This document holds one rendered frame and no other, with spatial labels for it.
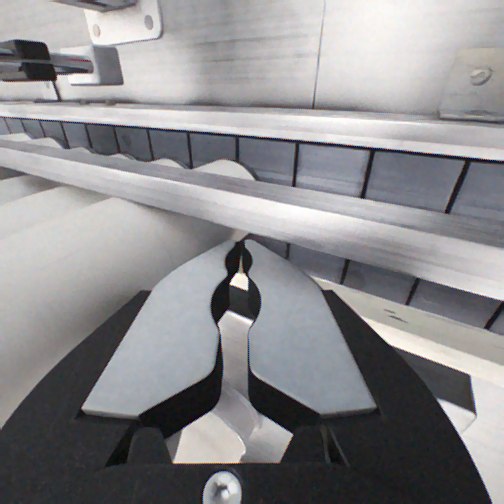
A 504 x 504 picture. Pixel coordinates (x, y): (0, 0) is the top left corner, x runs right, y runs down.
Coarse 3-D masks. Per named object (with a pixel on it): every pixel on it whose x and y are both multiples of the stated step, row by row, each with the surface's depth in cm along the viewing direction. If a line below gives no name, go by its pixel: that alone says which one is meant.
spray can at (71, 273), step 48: (0, 240) 8; (48, 240) 8; (96, 240) 8; (144, 240) 9; (192, 240) 11; (0, 288) 6; (48, 288) 7; (96, 288) 8; (144, 288) 9; (0, 336) 6; (48, 336) 7; (0, 384) 6
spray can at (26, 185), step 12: (120, 156) 20; (132, 156) 21; (12, 180) 15; (24, 180) 15; (36, 180) 15; (48, 180) 16; (0, 192) 14; (12, 192) 14; (24, 192) 15; (36, 192) 15
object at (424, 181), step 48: (96, 144) 22; (144, 144) 19; (192, 144) 17; (240, 144) 16; (288, 144) 14; (336, 144) 16; (336, 192) 14; (384, 192) 13; (432, 192) 12; (480, 192) 11; (240, 240) 20; (384, 288) 15; (432, 288) 14
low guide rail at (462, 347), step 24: (240, 264) 17; (336, 288) 15; (360, 312) 13; (384, 312) 13; (408, 312) 13; (384, 336) 13; (408, 336) 12; (432, 336) 12; (456, 336) 12; (480, 336) 12; (456, 360) 11; (480, 360) 11
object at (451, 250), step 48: (0, 144) 14; (144, 192) 9; (192, 192) 8; (240, 192) 7; (288, 192) 7; (288, 240) 7; (336, 240) 6; (384, 240) 6; (432, 240) 5; (480, 240) 5; (480, 288) 5
